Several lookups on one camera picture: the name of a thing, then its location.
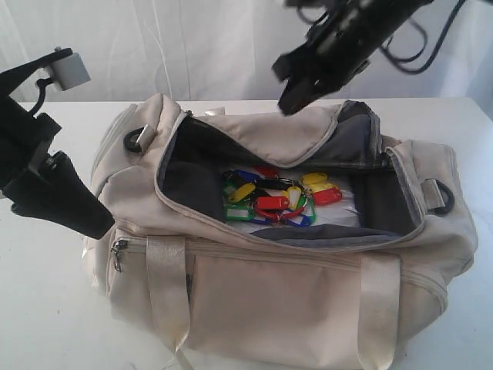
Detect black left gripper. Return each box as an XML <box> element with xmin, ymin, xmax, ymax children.
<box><xmin>1</xmin><ymin>96</ymin><xmax>115</xmax><ymax>239</ymax></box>

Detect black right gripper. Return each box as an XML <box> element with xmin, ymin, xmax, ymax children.
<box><xmin>272</xmin><ymin>1</ymin><xmax>420</xmax><ymax>115</ymax></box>

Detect beige duffel bag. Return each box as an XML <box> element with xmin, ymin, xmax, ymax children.
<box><xmin>84</xmin><ymin>94</ymin><xmax>478</xmax><ymax>369</ymax></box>

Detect black cables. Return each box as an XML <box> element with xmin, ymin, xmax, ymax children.
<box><xmin>284</xmin><ymin>0</ymin><xmax>469</xmax><ymax>74</ymax></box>

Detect colourful key tag bunch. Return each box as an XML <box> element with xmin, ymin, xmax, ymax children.
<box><xmin>222</xmin><ymin>166</ymin><xmax>353</xmax><ymax>233</ymax></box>

